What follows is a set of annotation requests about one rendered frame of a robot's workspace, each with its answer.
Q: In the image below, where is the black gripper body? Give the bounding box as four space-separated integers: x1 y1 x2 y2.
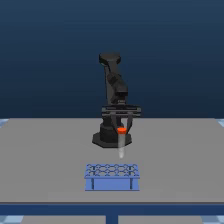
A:
101 104 144 119

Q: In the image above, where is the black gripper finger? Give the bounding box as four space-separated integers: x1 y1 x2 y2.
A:
112 115 121 131
124 115 135 133

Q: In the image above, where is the clear orange-capped centrifuge tube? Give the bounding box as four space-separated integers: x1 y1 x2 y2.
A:
117 127 127 160

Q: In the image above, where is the blue tube rack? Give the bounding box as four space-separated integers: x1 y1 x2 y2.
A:
83 162 140 192

